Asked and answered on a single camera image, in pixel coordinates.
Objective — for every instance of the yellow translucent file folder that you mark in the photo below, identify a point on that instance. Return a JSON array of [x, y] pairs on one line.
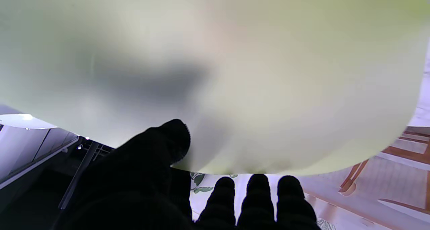
[[235, 72]]

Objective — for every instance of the printed room backdrop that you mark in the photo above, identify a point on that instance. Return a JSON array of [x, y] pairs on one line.
[[386, 189]]

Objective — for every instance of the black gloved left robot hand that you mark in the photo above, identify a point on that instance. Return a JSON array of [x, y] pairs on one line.
[[141, 183]]

